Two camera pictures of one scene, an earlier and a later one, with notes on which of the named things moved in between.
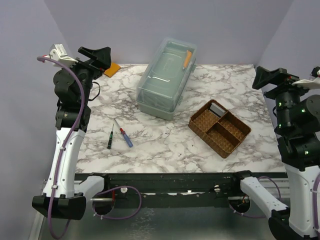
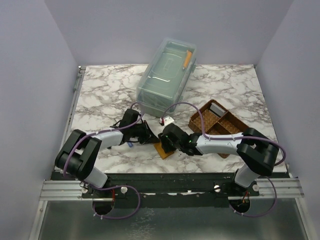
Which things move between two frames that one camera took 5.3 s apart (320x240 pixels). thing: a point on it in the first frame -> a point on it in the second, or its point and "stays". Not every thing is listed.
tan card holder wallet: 113,69 -> 160,149
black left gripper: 99,62 -> 149,137
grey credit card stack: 217,109 stays
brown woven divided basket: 223,133 stays
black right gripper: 279,76 -> 165,145
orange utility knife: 187,59 stays
